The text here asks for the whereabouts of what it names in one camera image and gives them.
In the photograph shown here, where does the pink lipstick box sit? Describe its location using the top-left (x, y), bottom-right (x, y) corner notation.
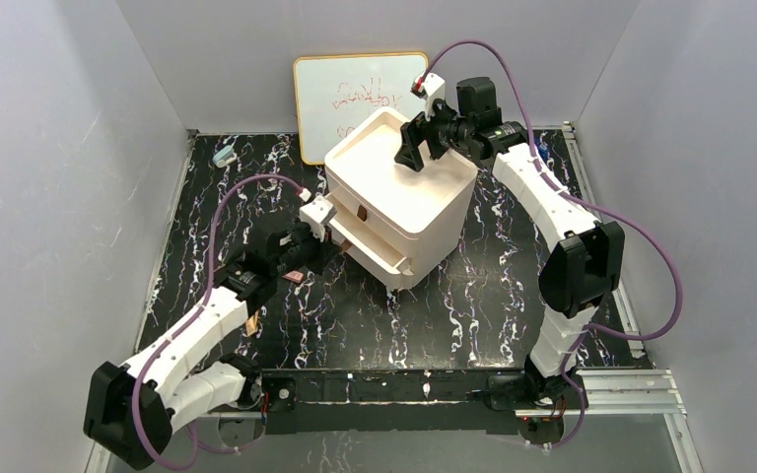
top-left (282, 271), bottom-right (305, 284)

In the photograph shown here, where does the white drawer organizer box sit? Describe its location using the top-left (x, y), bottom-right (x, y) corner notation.
top-left (324, 107), bottom-right (477, 287)

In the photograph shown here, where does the white drawer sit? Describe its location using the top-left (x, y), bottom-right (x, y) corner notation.
top-left (328, 211), bottom-right (416, 290)

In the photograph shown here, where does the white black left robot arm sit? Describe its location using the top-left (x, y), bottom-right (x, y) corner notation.
top-left (83, 222), bottom-right (338, 471)

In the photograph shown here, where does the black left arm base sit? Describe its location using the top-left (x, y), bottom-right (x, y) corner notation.
top-left (213, 371), bottom-right (298, 415)

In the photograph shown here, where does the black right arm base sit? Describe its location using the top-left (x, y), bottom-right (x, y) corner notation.
top-left (466, 367), bottom-right (588, 418)

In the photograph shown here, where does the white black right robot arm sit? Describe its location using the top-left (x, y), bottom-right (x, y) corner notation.
top-left (394, 73), bottom-right (625, 382)

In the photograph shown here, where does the blue black stapler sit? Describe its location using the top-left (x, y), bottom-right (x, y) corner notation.
top-left (536, 143), bottom-right (554, 169)

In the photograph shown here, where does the light blue small stapler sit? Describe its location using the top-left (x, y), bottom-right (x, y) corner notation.
top-left (212, 146), bottom-right (237, 169)

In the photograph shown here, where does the yellow framed whiteboard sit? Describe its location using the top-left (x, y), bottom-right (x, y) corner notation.
top-left (293, 52), bottom-right (428, 166)

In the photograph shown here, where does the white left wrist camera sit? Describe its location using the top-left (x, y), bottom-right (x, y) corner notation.
top-left (299, 188), bottom-right (336, 242)

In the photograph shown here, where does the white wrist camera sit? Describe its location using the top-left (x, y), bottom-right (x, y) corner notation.
top-left (299, 188), bottom-right (336, 242)
top-left (411, 73), bottom-right (446, 119)

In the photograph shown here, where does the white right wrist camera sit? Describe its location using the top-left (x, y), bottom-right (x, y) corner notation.
top-left (411, 73), bottom-right (446, 119)

